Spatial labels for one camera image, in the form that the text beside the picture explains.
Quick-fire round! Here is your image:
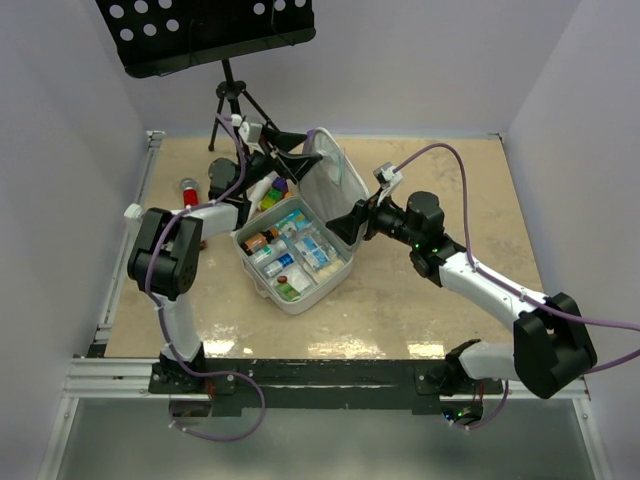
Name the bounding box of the red toy microphone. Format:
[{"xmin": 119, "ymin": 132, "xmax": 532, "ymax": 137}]
[{"xmin": 180, "ymin": 178, "xmax": 200, "ymax": 208}]

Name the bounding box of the clear bag silver sachet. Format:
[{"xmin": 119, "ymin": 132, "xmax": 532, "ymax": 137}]
[{"xmin": 325, "ymin": 147, "xmax": 345, "ymax": 185}]

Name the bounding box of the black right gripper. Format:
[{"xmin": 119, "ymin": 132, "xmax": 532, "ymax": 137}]
[{"xmin": 326, "ymin": 186, "xmax": 421, "ymax": 249}]

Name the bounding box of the small white blue bottle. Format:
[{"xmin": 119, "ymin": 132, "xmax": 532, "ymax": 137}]
[{"xmin": 263, "ymin": 253, "xmax": 295, "ymax": 278}]

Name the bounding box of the clear bag with wipes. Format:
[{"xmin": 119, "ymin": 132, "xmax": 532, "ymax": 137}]
[{"xmin": 293, "ymin": 227, "xmax": 335, "ymax": 271}]

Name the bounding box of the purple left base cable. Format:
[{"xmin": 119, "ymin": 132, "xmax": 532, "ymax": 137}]
[{"xmin": 168, "ymin": 373, "xmax": 269, "ymax": 444}]

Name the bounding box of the grey medicine case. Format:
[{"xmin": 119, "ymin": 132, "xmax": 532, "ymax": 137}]
[{"xmin": 235, "ymin": 128, "xmax": 369, "ymax": 315}]

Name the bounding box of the brown bottle orange cap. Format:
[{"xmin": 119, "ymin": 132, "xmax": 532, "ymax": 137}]
[{"xmin": 242, "ymin": 227, "xmax": 280, "ymax": 256}]

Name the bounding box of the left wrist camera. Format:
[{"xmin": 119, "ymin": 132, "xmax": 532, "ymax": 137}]
[{"xmin": 231, "ymin": 114, "xmax": 264, "ymax": 150}]

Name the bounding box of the black music stand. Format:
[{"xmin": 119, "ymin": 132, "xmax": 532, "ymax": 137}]
[{"xmin": 96, "ymin": 1, "xmax": 316, "ymax": 131}]

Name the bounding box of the white toy microphone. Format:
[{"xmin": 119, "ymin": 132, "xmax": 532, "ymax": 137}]
[{"xmin": 248, "ymin": 176, "xmax": 273, "ymax": 210}]

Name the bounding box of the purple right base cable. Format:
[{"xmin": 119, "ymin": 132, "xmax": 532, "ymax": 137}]
[{"xmin": 449, "ymin": 377, "xmax": 509, "ymax": 431}]

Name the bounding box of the white green tube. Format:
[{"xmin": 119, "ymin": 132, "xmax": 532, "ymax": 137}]
[{"xmin": 249, "ymin": 240, "xmax": 287, "ymax": 267}]

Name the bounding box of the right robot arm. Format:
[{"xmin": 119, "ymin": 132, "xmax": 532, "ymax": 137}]
[{"xmin": 326, "ymin": 191, "xmax": 597, "ymax": 399}]

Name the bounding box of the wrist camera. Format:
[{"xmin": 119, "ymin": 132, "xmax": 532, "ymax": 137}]
[
  {"xmin": 231, "ymin": 114, "xmax": 264, "ymax": 150},
  {"xmin": 373, "ymin": 162, "xmax": 403, "ymax": 205}
]

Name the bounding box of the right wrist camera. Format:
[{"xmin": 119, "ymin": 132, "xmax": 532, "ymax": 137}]
[{"xmin": 373, "ymin": 162, "xmax": 403, "ymax": 205}]

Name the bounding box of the small green packet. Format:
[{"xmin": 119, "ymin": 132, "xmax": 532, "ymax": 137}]
[{"xmin": 276, "ymin": 282, "xmax": 300, "ymax": 302}]

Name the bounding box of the white gauze packet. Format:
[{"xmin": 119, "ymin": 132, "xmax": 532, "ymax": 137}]
[{"xmin": 287, "ymin": 266, "xmax": 314, "ymax": 294}]

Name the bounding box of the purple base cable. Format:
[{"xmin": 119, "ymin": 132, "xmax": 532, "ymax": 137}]
[
  {"xmin": 449, "ymin": 377, "xmax": 509, "ymax": 431},
  {"xmin": 168, "ymin": 373, "xmax": 269, "ymax": 444}
]

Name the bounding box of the colourful toy block train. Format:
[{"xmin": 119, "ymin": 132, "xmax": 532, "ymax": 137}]
[{"xmin": 259, "ymin": 177, "xmax": 291, "ymax": 211}]

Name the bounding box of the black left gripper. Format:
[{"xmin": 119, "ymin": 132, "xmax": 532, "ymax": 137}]
[{"xmin": 236, "ymin": 126, "xmax": 322, "ymax": 197}]

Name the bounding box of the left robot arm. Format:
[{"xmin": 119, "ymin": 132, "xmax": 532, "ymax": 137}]
[{"xmin": 127, "ymin": 120, "xmax": 321, "ymax": 392}]

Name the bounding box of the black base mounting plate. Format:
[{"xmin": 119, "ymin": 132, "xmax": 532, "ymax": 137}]
[{"xmin": 149, "ymin": 358, "xmax": 503, "ymax": 417}]

